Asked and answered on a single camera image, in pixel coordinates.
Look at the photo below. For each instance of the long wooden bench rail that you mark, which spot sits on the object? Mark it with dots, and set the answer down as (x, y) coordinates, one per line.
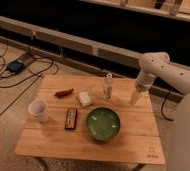
(70, 41)

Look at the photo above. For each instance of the white paper cup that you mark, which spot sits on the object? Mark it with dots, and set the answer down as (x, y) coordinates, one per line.
(38, 109)

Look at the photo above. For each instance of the green ceramic bowl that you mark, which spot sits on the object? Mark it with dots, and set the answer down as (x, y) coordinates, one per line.
(103, 124)

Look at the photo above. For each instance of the cream cylindrical gripper tip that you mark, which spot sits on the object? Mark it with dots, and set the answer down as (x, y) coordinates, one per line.
(136, 94)

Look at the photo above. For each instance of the wooden folding table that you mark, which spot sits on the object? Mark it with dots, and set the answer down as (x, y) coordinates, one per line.
(65, 135)

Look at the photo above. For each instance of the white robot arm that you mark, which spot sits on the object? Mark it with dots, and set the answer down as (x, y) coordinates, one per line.
(174, 100)

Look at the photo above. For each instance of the brown sausage-shaped snack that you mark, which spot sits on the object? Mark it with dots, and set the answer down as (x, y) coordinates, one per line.
(63, 93)

